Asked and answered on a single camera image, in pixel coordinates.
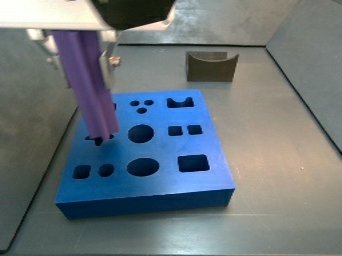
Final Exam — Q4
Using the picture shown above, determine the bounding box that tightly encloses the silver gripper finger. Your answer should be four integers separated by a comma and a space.
99, 30, 121, 90
25, 29, 70, 87

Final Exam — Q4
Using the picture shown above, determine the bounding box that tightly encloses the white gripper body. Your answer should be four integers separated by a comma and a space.
0, 0, 176, 31

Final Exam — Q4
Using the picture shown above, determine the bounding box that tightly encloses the purple star-shaped peg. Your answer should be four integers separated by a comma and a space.
52, 30, 119, 141

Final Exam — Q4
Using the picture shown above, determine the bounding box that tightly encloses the blue shape-sorting foam board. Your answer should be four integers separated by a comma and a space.
54, 90, 235, 219

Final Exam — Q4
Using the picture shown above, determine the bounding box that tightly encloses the black curved bracket stand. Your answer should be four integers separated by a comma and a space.
185, 51, 239, 82

